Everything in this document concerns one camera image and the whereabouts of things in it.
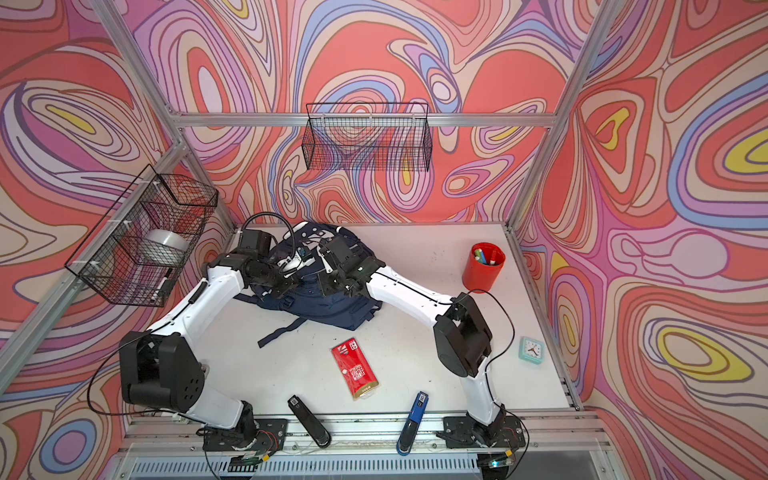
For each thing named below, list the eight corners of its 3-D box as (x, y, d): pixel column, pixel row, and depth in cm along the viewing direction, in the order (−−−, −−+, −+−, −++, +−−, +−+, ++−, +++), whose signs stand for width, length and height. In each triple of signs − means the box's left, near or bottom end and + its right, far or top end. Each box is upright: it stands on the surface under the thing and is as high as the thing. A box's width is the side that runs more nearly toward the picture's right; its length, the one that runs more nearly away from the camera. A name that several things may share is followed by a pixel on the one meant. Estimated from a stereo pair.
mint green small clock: (518, 358, 88) (521, 355, 85) (519, 339, 91) (522, 335, 89) (540, 365, 86) (544, 362, 84) (540, 346, 90) (544, 342, 88)
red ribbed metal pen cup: (465, 291, 102) (474, 267, 92) (460, 267, 109) (468, 242, 98) (496, 291, 102) (509, 267, 92) (489, 267, 109) (500, 242, 98)
